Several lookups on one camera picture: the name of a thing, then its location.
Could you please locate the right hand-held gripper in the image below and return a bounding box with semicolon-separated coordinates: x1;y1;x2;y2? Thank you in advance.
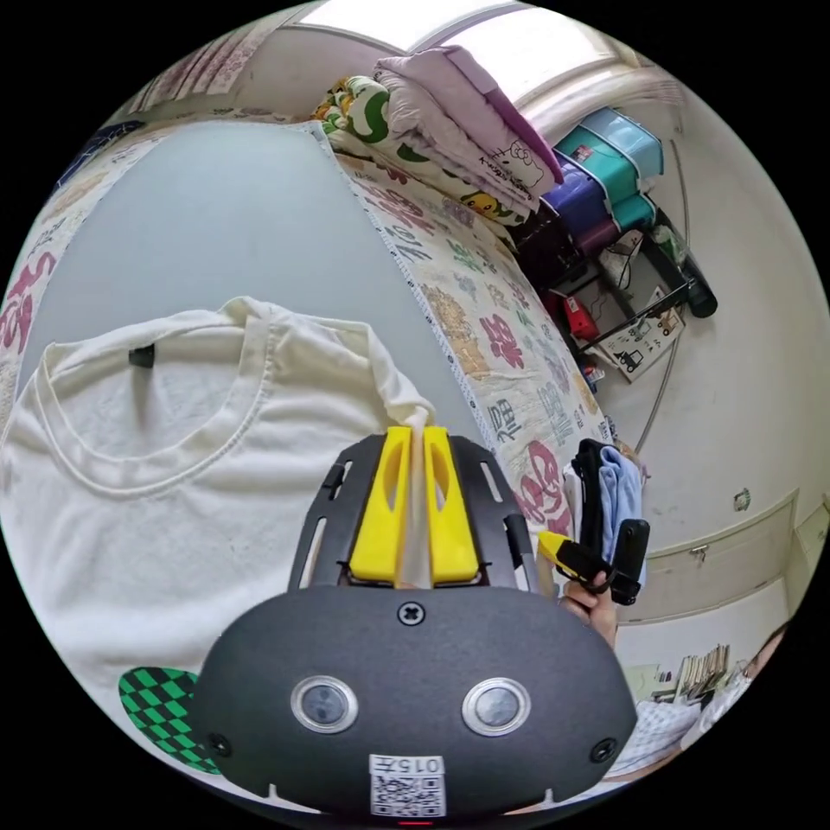
537;531;616;596

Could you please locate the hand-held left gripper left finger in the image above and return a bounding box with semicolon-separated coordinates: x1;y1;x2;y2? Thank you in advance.
349;426;414;583

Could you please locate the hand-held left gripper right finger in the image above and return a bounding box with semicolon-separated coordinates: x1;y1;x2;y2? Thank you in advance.
424;425;481;584

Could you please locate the beige top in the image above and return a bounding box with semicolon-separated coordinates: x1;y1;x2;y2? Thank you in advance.
0;295;437;779

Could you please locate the person's right hand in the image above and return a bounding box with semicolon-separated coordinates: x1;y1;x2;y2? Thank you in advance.
559;569;620;651

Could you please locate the pile of clothes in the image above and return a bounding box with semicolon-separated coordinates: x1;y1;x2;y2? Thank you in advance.
562;437;651;566

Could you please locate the white cupboard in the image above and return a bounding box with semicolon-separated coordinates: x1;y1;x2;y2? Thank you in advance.
621;484;830;627

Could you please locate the person's body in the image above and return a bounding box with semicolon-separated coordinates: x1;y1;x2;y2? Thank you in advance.
608;621;794;782

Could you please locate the bed with printed quilt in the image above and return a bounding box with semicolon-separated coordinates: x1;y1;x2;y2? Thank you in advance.
0;103;625;547

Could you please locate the grey folding mat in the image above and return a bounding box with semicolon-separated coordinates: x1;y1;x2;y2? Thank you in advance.
17;119;495;455

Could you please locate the shelf with storage boxes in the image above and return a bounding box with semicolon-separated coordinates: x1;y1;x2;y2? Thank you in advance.
510;106;721;385

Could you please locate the folded lilac quilt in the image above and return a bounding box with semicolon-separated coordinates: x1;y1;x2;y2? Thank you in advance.
374;43;566;203

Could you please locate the folded green printed blanket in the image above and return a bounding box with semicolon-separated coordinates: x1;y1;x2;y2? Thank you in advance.
316;74;540;227

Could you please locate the patterned curtain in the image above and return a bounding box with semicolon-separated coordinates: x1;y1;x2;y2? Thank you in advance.
137;24;268;112

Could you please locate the window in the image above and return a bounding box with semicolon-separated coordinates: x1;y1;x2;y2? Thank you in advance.
295;0;627;99

